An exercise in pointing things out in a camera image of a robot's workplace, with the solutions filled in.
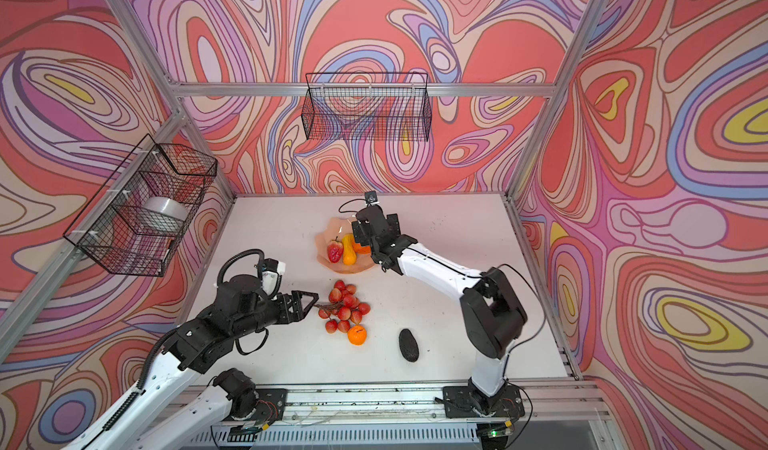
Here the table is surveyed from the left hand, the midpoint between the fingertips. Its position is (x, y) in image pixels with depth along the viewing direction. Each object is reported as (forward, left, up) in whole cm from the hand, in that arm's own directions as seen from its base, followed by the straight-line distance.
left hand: (314, 299), depth 72 cm
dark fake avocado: (-6, -24, -16) cm, 29 cm away
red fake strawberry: (+24, -1, -14) cm, 28 cm away
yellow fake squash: (+22, -6, -15) cm, 27 cm away
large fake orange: (+24, -9, -14) cm, 30 cm away
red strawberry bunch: (+3, -5, -13) cm, 15 cm away
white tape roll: (+15, +36, +15) cm, 41 cm away
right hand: (+24, -15, 0) cm, 28 cm away
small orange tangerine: (-4, -10, -15) cm, 19 cm away
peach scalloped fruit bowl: (+35, 0, -16) cm, 38 cm away
